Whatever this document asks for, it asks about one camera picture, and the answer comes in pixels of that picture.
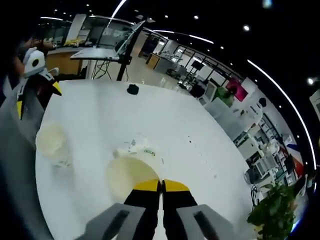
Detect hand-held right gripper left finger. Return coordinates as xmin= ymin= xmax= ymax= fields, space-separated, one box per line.
xmin=79 ymin=178 xmax=161 ymax=240

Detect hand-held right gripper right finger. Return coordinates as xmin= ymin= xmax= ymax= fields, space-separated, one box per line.
xmin=161 ymin=179 xmax=237 ymax=240

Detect white printed paper cup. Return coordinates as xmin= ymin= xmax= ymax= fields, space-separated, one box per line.
xmin=35 ymin=121 xmax=71 ymax=169
xmin=104 ymin=156 xmax=163 ymax=208

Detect cluster of paper cups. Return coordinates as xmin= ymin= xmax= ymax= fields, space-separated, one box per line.
xmin=114 ymin=136 xmax=158 ymax=159

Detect wooden counter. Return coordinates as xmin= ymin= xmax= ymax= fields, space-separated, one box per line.
xmin=46 ymin=46 xmax=84 ymax=76

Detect open laptop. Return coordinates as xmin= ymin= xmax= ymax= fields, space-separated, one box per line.
xmin=70 ymin=19 xmax=146 ymax=62

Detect grey mesh office chair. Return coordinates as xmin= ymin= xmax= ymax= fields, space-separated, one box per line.
xmin=0 ymin=74 xmax=55 ymax=240

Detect small black object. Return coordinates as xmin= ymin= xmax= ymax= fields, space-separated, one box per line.
xmin=126 ymin=84 xmax=139 ymax=96

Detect green potted plant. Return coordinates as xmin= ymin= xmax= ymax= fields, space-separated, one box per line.
xmin=246 ymin=184 xmax=299 ymax=240

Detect curved ceiling light strip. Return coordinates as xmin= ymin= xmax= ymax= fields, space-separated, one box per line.
xmin=247 ymin=59 xmax=317 ymax=173
xmin=109 ymin=0 xmax=127 ymax=18

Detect white storage shelving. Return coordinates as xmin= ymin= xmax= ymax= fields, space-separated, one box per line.
xmin=234 ymin=109 xmax=306 ymax=186

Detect white office chair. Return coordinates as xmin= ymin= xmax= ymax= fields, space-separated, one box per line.
xmin=203 ymin=81 xmax=219 ymax=102

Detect pink monitor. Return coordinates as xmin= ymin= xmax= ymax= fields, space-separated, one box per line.
xmin=226 ymin=77 xmax=249 ymax=102

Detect black monitor on stand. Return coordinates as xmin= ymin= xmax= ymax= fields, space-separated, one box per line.
xmin=191 ymin=61 xmax=204 ymax=76

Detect black cables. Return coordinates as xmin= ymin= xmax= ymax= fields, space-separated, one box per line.
xmin=93 ymin=59 xmax=115 ymax=81

